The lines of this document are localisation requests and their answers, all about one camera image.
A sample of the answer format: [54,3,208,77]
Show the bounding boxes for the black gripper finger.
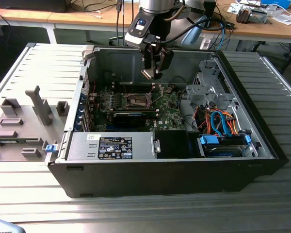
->
[152,45,175,80]
[142,43,153,70]

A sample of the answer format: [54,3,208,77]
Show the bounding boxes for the silver CPU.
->
[140,67,156,80]

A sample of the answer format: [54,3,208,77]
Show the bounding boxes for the metal socket cover frame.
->
[146,84,164,107]

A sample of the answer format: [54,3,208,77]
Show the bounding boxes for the black RAM slot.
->
[113,84,157,88]
[113,86,158,90]
[113,88,160,93]
[112,82,156,86]

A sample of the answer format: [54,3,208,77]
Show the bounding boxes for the CPU socket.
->
[124,92,153,109]

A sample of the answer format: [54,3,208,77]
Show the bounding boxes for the copper finned CPU cooler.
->
[235,6,252,24]

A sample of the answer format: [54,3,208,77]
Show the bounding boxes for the grey metal drive cage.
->
[185,59,242,115]

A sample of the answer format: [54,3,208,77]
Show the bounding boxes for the green motherboard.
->
[88,83,186,133]

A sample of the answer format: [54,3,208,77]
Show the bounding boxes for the dark RAM stick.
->
[111,109,160,115]

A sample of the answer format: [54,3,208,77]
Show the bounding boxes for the black graphics card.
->
[112,112,148,129]

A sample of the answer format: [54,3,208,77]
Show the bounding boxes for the light wooden desk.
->
[0,0,291,46]

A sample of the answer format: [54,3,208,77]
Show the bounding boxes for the white paper sheet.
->
[226,2,248,14]

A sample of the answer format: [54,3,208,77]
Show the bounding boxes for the hard disk in blue carrier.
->
[196,134,255,158]

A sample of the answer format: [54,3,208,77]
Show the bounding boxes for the grey metal drive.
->
[249,9,269,24]

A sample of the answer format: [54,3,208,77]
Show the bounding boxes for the grey power supply unit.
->
[65,132,159,163]

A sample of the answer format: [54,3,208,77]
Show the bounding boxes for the blue box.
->
[260,0,291,9]

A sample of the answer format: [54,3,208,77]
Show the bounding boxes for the black PC case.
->
[45,45,290,199]

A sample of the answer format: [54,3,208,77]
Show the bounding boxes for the grey parts rack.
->
[0,84,71,163]

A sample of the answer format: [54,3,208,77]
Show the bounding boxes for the clear plastic bag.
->
[269,9,291,26]

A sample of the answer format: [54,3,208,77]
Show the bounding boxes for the black equipment box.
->
[0,0,68,13]

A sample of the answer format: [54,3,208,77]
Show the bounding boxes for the grey rounded device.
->
[0,217,24,233]

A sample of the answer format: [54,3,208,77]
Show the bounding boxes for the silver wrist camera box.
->
[125,18,158,50]

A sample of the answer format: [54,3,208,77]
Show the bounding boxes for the black hanging cable with plug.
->
[114,0,127,47]

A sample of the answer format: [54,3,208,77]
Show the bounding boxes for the orange and red wire bundle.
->
[195,108,240,135]

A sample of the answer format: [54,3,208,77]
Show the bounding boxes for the light blue data cable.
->
[209,108,228,138]

